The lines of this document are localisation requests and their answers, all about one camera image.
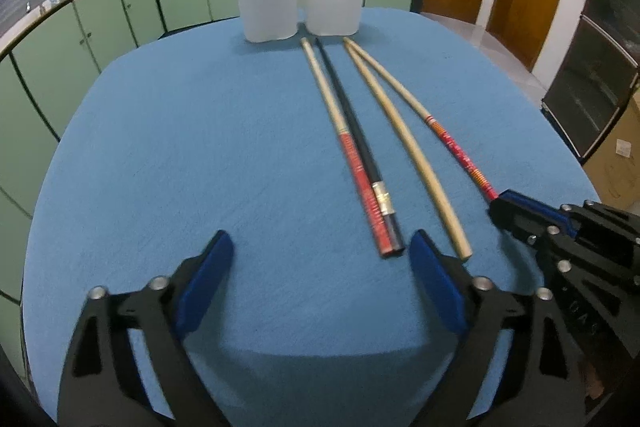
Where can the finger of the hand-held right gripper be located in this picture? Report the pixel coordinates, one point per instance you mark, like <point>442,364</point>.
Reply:
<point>545,214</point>
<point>520,224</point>

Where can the plain wooden chopstick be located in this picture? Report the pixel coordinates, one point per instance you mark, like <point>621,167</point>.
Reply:
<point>405,142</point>

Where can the wooden chopstick with red end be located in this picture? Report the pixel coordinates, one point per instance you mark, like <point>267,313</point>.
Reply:
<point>330,107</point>

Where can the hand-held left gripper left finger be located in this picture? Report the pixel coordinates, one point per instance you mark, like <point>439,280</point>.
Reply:
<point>202,287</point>

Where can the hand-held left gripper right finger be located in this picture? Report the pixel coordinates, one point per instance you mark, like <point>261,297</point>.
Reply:
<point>440,287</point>

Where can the black chopstick with silver band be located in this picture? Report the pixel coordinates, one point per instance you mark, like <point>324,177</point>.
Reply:
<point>350,117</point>

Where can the blue table mat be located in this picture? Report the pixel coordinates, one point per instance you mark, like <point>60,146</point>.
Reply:
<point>200,147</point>

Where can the wooden chopstick with red pattern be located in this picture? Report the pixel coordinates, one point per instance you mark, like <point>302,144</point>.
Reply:
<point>450,142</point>

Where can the black glass-front cabinet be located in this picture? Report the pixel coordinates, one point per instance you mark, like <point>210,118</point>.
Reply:
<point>595,57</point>

